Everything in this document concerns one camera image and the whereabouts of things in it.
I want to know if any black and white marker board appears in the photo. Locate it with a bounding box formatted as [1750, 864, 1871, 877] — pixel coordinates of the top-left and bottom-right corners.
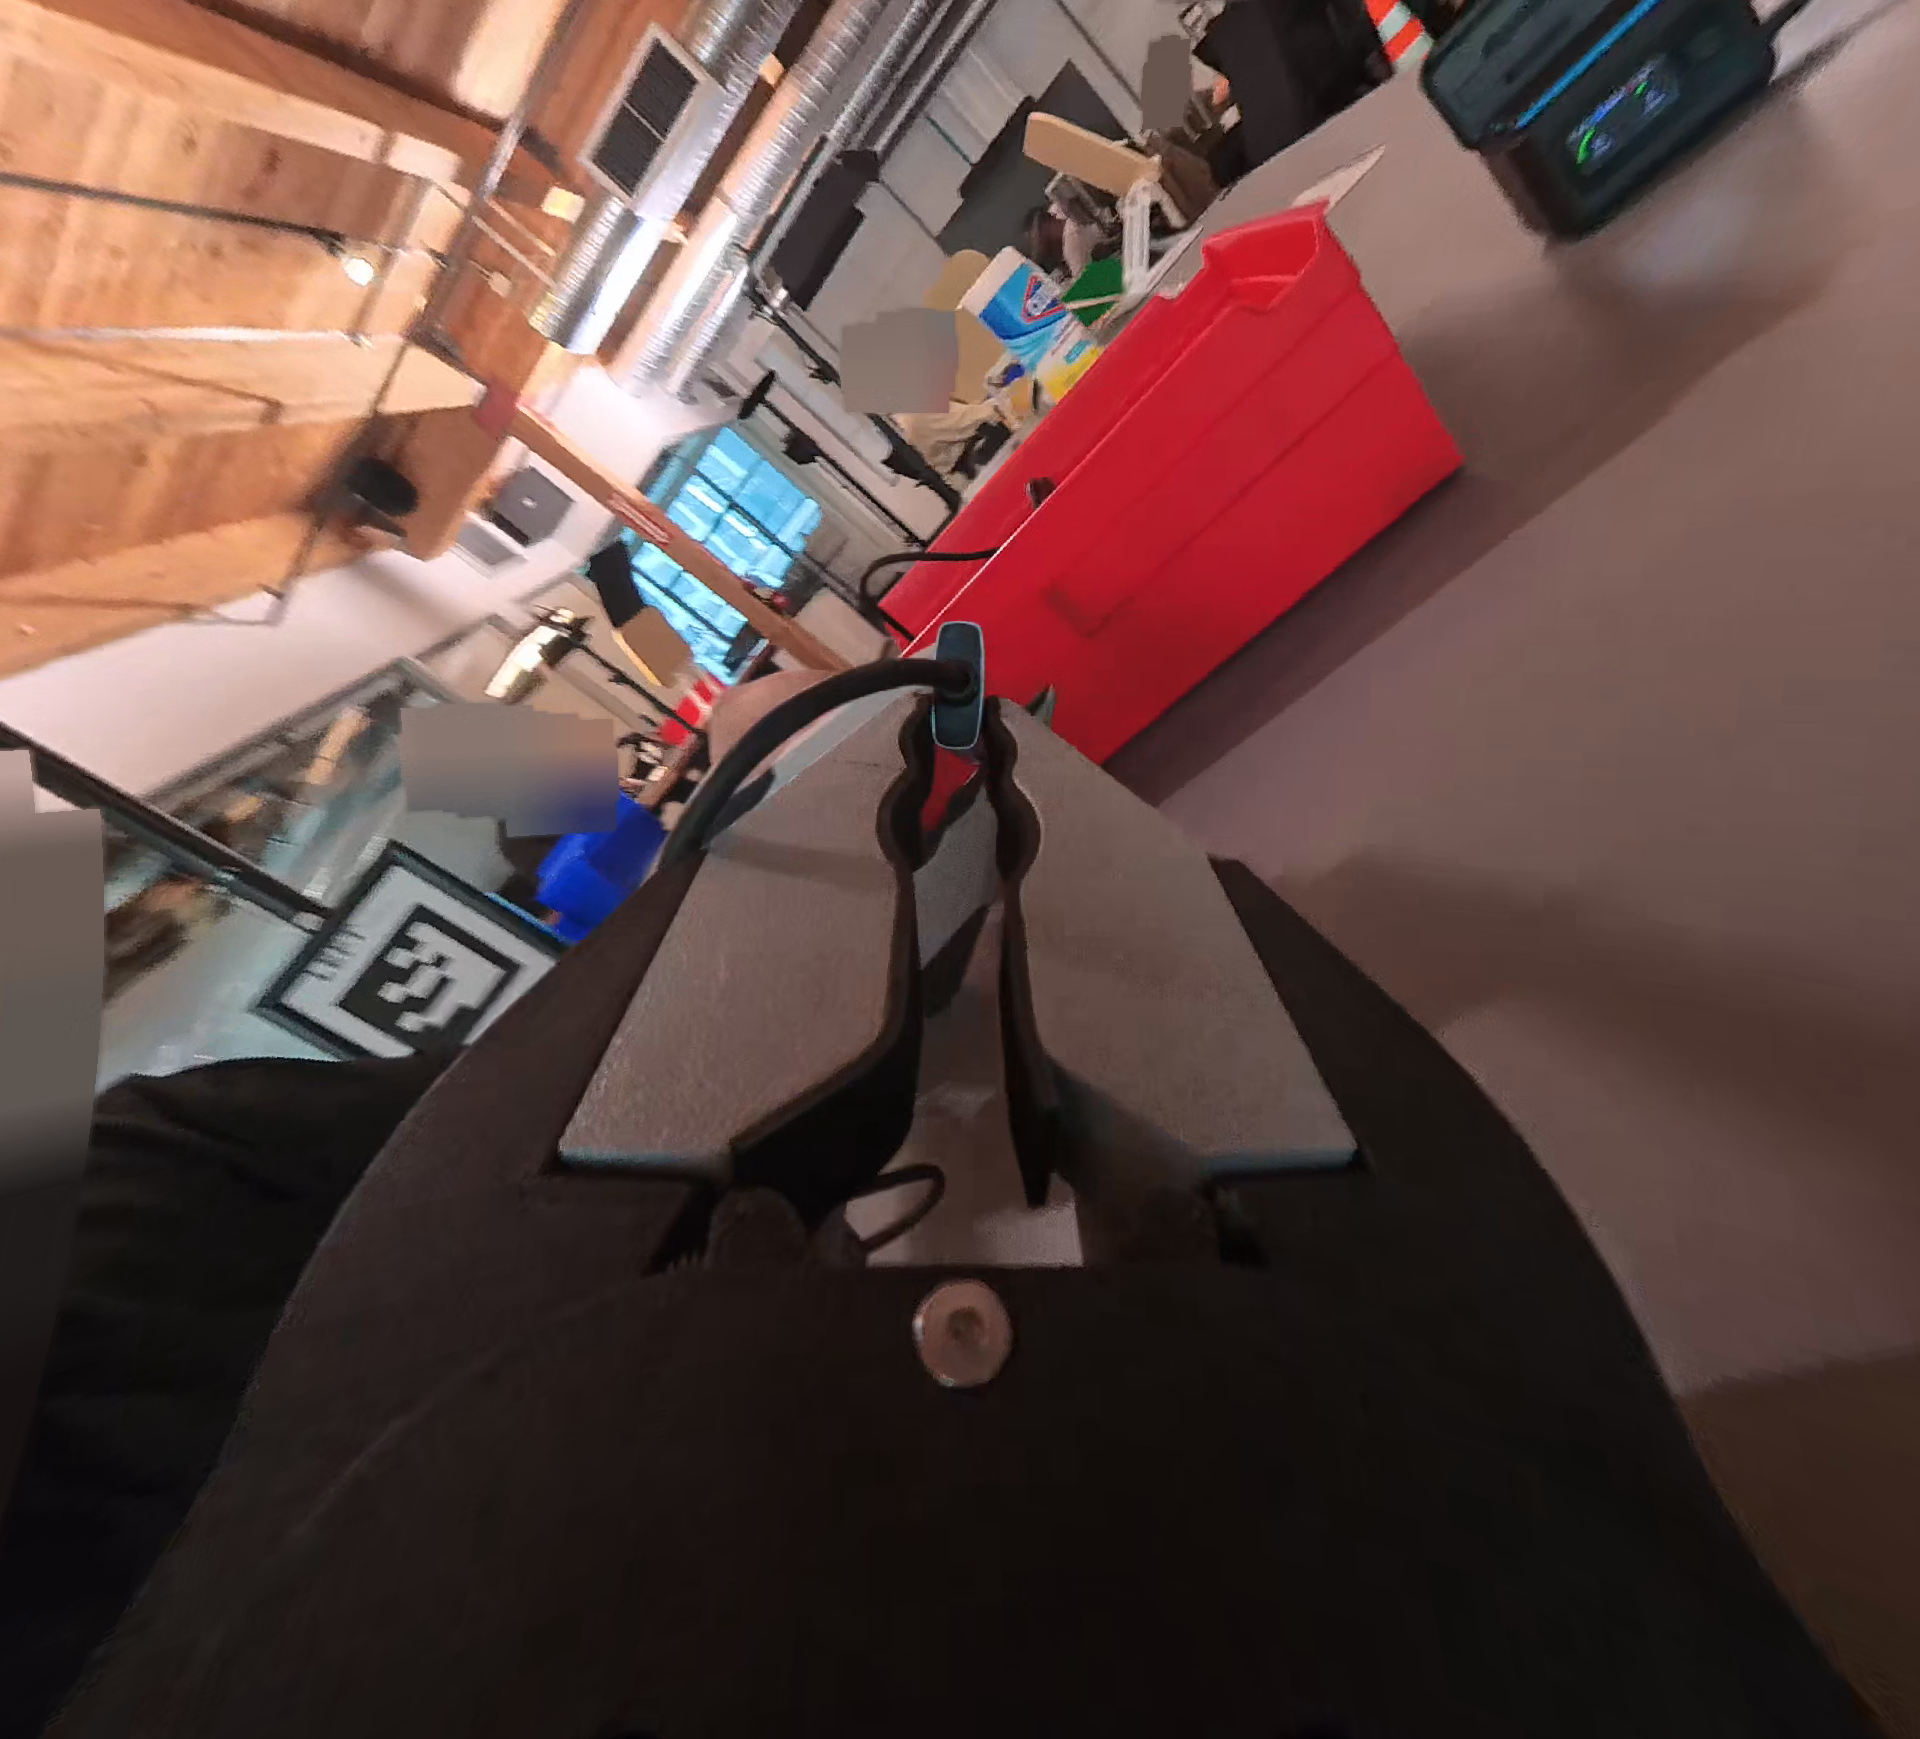
[256, 840, 572, 1058]

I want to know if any silver ventilation duct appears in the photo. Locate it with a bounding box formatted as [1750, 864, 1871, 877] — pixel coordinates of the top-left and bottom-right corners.
[525, 0, 1083, 391]

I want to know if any red plastic bin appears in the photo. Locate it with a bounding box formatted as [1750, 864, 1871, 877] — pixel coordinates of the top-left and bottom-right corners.
[878, 204, 1465, 765]

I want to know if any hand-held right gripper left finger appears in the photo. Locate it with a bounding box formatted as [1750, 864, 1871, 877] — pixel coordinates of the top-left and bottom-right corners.
[561, 693, 927, 1206]

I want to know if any blue and black device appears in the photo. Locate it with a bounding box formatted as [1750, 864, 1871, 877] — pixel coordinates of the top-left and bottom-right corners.
[1422, 0, 1777, 241]

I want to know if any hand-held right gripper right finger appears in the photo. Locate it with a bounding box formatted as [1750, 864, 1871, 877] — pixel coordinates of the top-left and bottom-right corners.
[976, 693, 1360, 1206]

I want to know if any black usb-c cable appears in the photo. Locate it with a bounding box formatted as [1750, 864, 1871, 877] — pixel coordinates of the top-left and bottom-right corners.
[661, 621, 998, 1260]

